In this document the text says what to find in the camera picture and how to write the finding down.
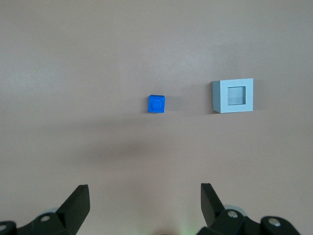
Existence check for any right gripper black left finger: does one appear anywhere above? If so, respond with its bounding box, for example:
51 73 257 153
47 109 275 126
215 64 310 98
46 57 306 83
0 184 90 235

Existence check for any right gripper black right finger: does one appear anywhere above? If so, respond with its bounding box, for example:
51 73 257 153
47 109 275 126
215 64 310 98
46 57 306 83
195 183 304 235

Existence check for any small blue square part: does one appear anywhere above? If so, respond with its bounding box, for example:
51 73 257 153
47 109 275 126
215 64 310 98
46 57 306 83
147 94 166 115

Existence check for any gray square base block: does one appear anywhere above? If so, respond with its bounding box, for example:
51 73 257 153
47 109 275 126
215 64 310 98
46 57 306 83
211 78 254 114

